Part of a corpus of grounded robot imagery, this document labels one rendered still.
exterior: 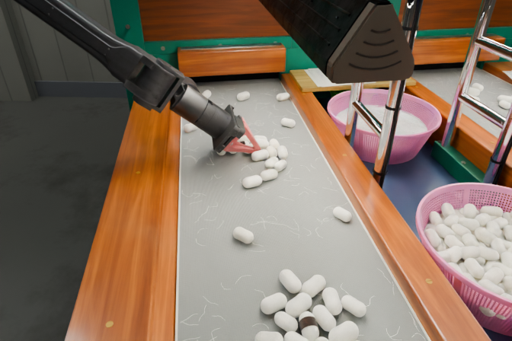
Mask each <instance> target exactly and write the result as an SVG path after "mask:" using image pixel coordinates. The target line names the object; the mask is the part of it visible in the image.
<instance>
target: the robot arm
mask: <svg viewBox="0 0 512 341"><path fill-rule="evenodd" d="M14 1H15V2H17V3H18V4H19V5H21V6H22V7H24V8H26V9H27V10H28V11H29V12H31V13H32V14H34V15H35V16H37V17H38V18H39V19H40V20H42V21H44V22H45V23H47V24H48V25H50V26H51V27H52V28H53V29H55V30H57V31H58V32H60V33H61V34H62V35H63V36H65V37H66V38H68V39H69V40H71V41H72V42H73V43H75V44H76V45H78V46H79V47H81V48H82V49H83V50H85V51H86V52H87V53H89V54H91V55H92V56H93V57H95V58H96V60H98V61H99V62H100V63H101V64H102V65H103V66H104V67H105V68H106V69H107V70H108V71H109V72H110V73H111V74H112V76H114V77H115V78H116V79H118V80H119V81H121V82H122V83H123V87H124V88H126V89H127V90H128V91H130V92H131V93H133V97H132V99H133V100H134V101H135V102H136V103H138V104H139V105H140V106H142V107H144V108H146V109H147V110H149V111H151V109H153V110H155V111H157V112H159V113H161V112H162V111H163V110H164V108H165V106H166V105H167V103H168V102H169V101H171V104H170V107H169V109H170V110H172V111H173V112H175V113H176V114H177V115H179V116H181V117H182V118H184V119H186V120H187V121H188V122H190V123H192V124H193V125H195V126H196V127H197V128H199V129H201V130H203V131H204V132H205V133H207V134H208V135H210V136H212V141H213V150H215V151H217V152H218V153H220V152H221V151H222V150H223V151H235V152H247V153H253V152H254V151H260V150H261V147H260V146H259V144H258V142H257V141H256V139H255V137H254V136H253V134H252V132H251V130H250V129H249V127H248V125H247V123H246V122H245V120H244V118H243V117H241V116H240V115H238V116H236V115H234V112H233V110H234V109H235V108H234V107H233V106H231V105H230V104H229V105H228V106H227V107H226V108H225V109H222V108H221V107H219V106H218V105H216V104H215V103H213V102H212V101H211V100H209V99H208V98H206V97H205V96H203V95H202V94H201V93H200V92H199V90H198V88H197V85H196V84H195V82H194V81H193V80H192V79H191V78H188V77H185V76H184V74H183V73H182V72H180V71H178V70H177V69H176V68H174V67H173V66H171V65H170V64H168V63H167V62H166V61H164V60H162V59H161V58H155V57H154V56H153V55H149V54H148V53H147V52H146V51H144V50H143V49H141V48H140V47H139V46H135V45H133V44H131V43H128V42H126V41H125V40H122V39H120V38H119V37H118V36H116V35H114V34H113V33H111V32H110V31H109V30H107V29H106V28H105V27H103V26H102V25H100V24H99V23H98V22H97V21H95V20H93V19H92V18H90V17H89V16H88V15H87V14H85V13H84V12H83V11H81V10H80V9H78V8H77V7H75V6H74V5H73V4H71V3H70V2H68V1H67V0H14ZM143 66H144V67H143ZM141 69H142V70H141ZM140 71H141V72H140ZM244 135H246V136H247V138H248V139H249V141H250V142H251V143H252V145H253V147H251V146H248V145H244V144H242V143H240V142H237V141H238V140H239V139H240V138H241V137H243V136H244Z"/></svg>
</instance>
